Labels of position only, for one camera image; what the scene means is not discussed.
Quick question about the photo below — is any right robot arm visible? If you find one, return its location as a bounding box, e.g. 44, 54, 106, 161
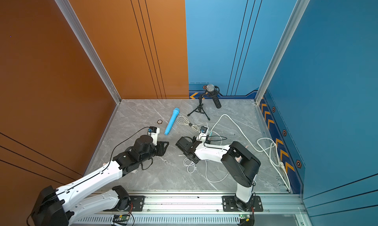
176, 137, 261, 211

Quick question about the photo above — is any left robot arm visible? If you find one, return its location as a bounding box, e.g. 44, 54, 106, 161
29, 134, 169, 226

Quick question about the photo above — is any blue cylindrical device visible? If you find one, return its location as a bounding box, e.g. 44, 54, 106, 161
164, 108, 180, 135

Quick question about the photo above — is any black tripod stand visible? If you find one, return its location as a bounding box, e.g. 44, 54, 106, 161
187, 92, 211, 121

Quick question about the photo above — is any black microphone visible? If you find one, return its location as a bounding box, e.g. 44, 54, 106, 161
206, 84, 221, 109

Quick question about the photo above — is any green circuit board left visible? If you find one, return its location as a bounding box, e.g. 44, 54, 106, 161
111, 214, 133, 226

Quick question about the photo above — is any green circuit board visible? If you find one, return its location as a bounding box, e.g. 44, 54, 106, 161
111, 214, 133, 226
238, 214, 255, 226

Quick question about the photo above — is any green circuit board right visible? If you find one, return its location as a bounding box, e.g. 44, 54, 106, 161
238, 214, 255, 226

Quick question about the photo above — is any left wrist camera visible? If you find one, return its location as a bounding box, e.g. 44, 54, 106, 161
148, 126, 160, 138

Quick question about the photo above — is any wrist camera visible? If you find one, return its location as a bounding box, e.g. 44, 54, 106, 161
196, 126, 208, 142
148, 126, 160, 138

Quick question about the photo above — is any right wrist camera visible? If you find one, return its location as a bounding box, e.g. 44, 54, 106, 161
196, 126, 208, 142

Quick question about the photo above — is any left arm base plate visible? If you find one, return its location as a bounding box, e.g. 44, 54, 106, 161
104, 195, 145, 213

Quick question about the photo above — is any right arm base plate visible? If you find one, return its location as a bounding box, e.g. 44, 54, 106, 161
221, 195, 264, 212

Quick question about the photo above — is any white power strip cord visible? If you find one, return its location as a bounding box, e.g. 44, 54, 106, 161
208, 113, 291, 191

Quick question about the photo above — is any aluminium front rail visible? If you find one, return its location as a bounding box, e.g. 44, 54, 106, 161
73, 191, 312, 226

